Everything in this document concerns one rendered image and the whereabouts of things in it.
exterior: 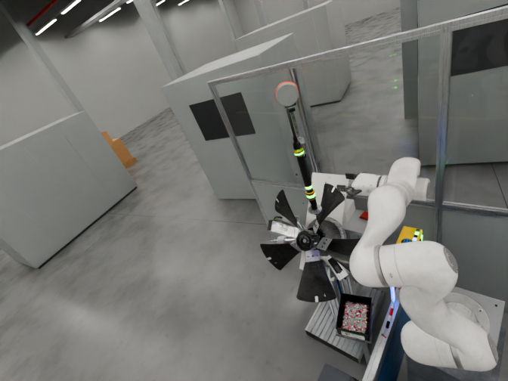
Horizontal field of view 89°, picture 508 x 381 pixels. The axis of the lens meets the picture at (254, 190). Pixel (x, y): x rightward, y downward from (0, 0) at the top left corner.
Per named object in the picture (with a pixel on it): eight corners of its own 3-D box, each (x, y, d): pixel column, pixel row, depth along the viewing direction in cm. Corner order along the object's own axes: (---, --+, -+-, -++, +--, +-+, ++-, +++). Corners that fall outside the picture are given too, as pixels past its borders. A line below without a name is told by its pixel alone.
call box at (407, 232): (404, 237, 161) (403, 225, 156) (422, 241, 155) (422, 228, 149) (396, 256, 153) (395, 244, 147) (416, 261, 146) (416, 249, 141)
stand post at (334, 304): (338, 320, 230) (316, 250, 183) (348, 325, 224) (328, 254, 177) (336, 325, 228) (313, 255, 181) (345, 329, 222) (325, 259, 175)
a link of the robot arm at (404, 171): (379, 157, 78) (398, 156, 102) (374, 209, 81) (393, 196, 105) (413, 159, 73) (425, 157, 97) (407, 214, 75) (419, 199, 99)
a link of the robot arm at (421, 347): (481, 350, 86) (479, 379, 69) (418, 345, 97) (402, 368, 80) (469, 311, 89) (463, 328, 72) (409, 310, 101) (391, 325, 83)
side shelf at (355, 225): (335, 208, 225) (335, 205, 223) (379, 215, 201) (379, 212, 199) (323, 227, 212) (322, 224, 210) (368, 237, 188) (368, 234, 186)
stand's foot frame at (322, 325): (336, 279, 263) (335, 274, 259) (385, 297, 232) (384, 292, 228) (306, 334, 229) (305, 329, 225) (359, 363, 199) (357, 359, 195)
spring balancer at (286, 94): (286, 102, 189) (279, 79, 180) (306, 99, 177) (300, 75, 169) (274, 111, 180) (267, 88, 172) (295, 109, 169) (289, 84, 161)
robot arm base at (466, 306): (494, 305, 99) (495, 315, 85) (484, 354, 99) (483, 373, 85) (435, 285, 112) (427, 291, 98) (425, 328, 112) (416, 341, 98)
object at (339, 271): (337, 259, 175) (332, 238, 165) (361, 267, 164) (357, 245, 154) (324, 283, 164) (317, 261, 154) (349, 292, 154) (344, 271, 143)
